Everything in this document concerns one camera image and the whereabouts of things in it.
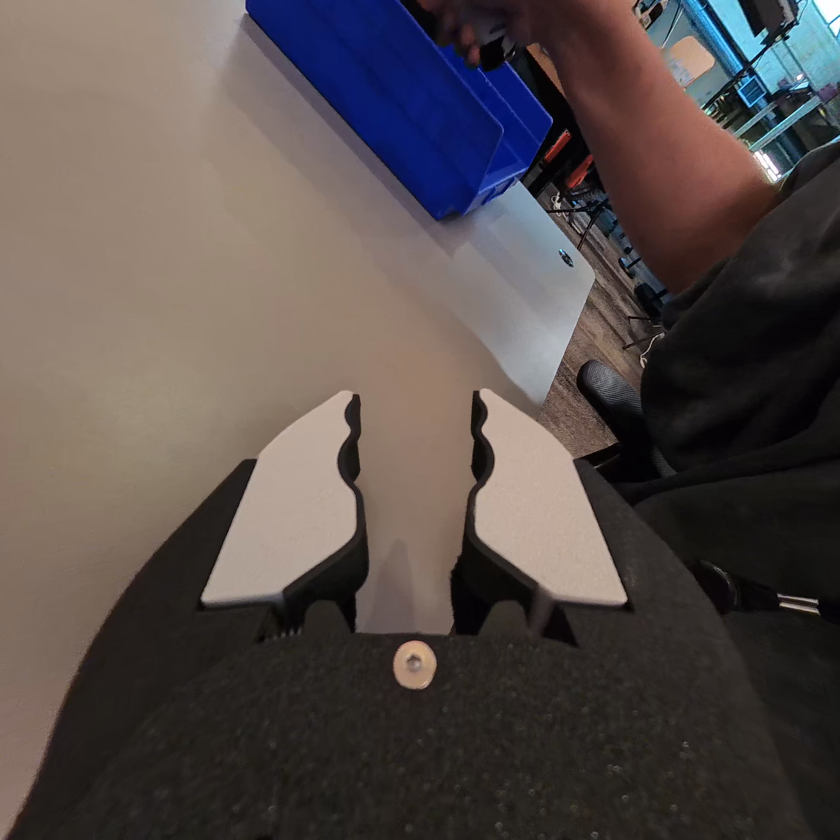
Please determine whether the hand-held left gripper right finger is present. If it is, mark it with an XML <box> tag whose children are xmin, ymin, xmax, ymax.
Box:
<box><xmin>453</xmin><ymin>389</ymin><xmax>631</xmax><ymax>611</ymax></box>

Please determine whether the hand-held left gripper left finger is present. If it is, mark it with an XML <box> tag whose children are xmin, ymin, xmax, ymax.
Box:
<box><xmin>200</xmin><ymin>390</ymin><xmax>371</xmax><ymax>610</ymax></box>

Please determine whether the blue plastic bin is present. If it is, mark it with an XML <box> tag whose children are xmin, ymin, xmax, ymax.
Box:
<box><xmin>245</xmin><ymin>0</ymin><xmax>555</xmax><ymax>221</ymax></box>

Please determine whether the person's right forearm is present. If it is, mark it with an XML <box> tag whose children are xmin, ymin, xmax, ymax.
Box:
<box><xmin>539</xmin><ymin>0</ymin><xmax>782</xmax><ymax>296</ymax></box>

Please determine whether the person's right hand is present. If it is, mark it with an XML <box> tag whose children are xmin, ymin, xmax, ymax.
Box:
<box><xmin>427</xmin><ymin>0</ymin><xmax>618</xmax><ymax>60</ymax></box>

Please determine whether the person's black chair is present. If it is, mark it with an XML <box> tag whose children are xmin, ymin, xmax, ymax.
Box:
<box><xmin>575</xmin><ymin>360</ymin><xmax>677</xmax><ymax>480</ymax></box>

